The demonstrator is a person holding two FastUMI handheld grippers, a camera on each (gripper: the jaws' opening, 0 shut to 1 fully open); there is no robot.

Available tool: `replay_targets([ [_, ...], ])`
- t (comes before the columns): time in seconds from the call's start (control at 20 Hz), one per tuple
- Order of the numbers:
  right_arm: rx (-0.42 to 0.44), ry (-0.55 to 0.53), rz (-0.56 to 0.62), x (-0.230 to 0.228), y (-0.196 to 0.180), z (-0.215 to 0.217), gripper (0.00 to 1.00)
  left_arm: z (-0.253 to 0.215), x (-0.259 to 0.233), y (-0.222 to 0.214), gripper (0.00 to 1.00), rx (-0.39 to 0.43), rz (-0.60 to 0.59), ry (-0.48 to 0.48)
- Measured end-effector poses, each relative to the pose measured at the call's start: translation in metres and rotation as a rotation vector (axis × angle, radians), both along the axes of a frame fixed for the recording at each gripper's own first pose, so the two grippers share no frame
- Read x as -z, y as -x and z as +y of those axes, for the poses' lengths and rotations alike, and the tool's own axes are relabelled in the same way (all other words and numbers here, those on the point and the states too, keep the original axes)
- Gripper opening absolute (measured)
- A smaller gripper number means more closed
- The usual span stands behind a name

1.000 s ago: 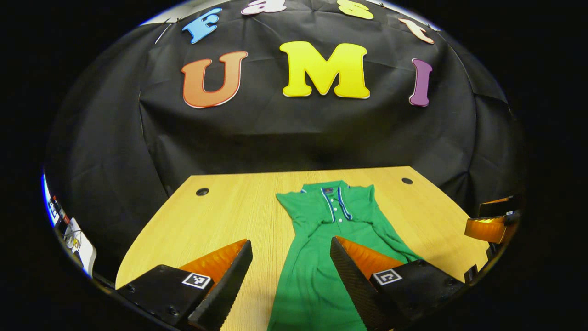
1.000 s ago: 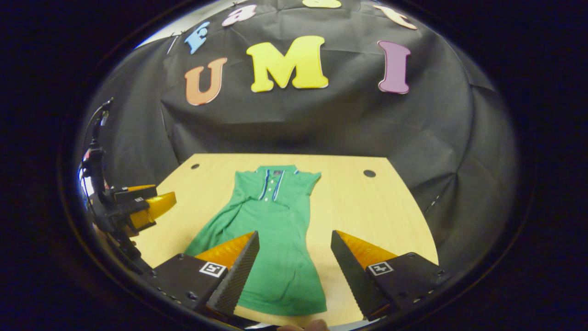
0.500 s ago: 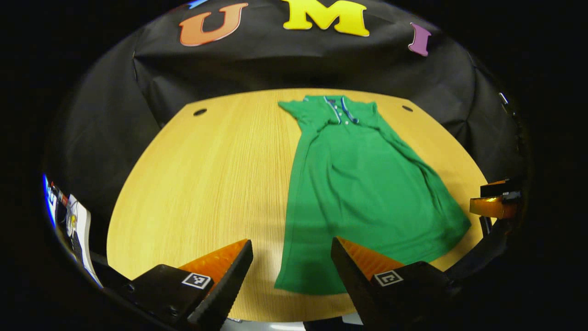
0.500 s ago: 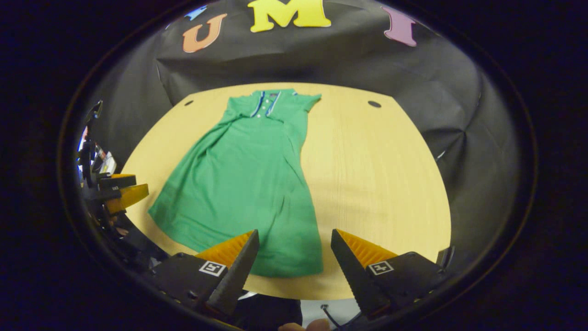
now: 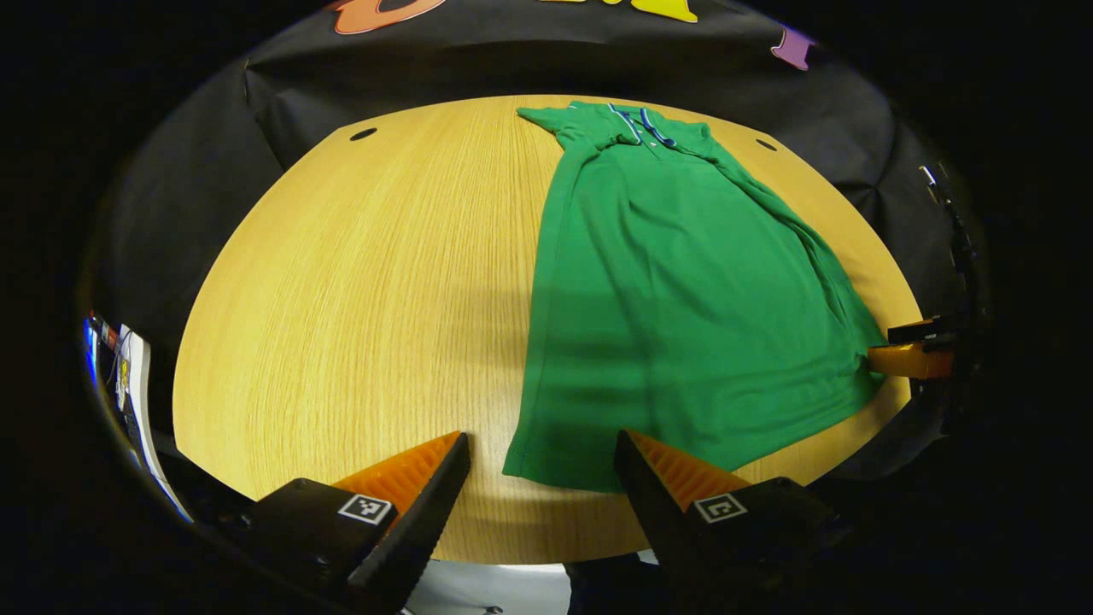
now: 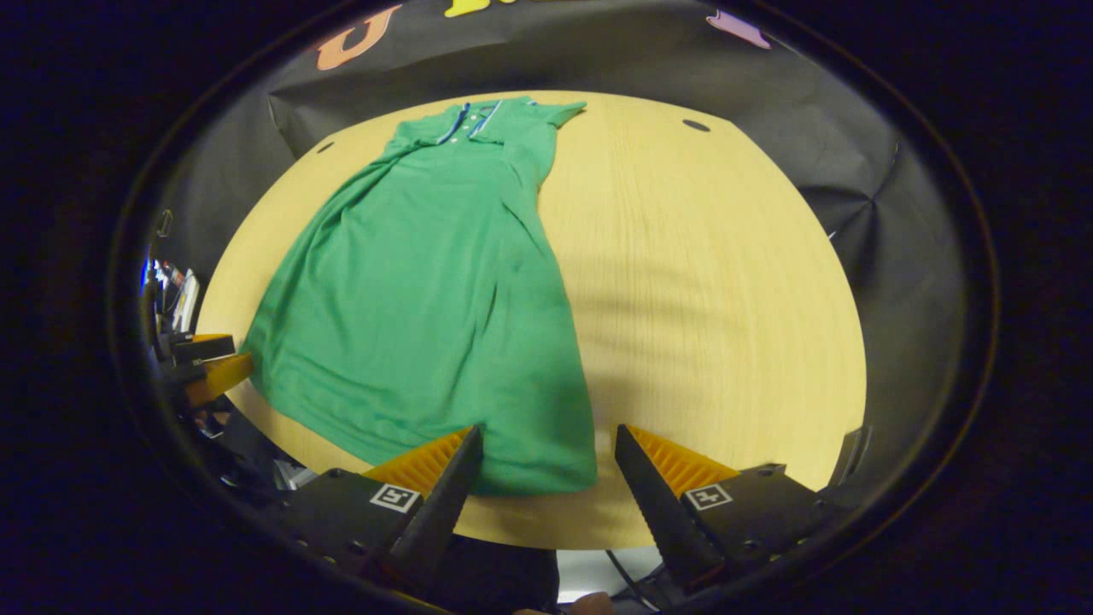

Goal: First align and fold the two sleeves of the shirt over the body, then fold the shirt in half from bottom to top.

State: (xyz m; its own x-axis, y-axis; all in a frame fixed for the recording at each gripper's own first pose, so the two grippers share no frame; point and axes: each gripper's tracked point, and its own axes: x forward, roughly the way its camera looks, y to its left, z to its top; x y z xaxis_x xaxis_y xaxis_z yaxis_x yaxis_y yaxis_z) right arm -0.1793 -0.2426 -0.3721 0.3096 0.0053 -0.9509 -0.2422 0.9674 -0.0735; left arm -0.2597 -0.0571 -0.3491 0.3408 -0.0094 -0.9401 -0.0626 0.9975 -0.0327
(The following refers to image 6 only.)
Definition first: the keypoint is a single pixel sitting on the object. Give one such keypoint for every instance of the green T-shirt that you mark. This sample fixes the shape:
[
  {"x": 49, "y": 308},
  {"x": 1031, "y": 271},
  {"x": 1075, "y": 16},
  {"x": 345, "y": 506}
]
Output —
[{"x": 427, "y": 316}]

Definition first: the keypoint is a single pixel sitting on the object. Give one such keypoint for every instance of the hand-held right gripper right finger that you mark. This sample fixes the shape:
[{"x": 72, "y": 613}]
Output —
[{"x": 653, "y": 504}]

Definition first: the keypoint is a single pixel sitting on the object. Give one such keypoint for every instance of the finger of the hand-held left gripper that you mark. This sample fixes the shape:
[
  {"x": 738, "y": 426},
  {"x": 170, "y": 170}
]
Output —
[
  {"x": 220, "y": 377},
  {"x": 205, "y": 348}
]

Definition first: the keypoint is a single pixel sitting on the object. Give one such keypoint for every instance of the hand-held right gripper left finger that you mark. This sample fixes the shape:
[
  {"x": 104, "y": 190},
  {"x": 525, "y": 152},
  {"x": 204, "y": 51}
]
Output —
[{"x": 444, "y": 504}]

